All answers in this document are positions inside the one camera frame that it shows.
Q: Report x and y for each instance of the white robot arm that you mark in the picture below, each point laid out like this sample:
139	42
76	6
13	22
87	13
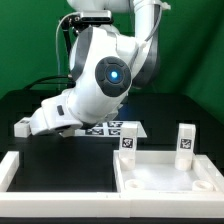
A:
116	48

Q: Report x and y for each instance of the white U-shaped fence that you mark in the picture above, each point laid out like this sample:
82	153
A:
196	204

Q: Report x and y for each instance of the white square tabletop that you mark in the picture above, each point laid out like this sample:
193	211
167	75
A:
155	171

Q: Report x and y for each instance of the white fiducial tag sheet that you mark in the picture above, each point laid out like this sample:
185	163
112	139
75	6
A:
110	129

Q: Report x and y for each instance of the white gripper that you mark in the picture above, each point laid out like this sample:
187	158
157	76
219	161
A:
53	116

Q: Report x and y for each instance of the camera on black mount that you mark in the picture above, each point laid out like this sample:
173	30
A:
79	21

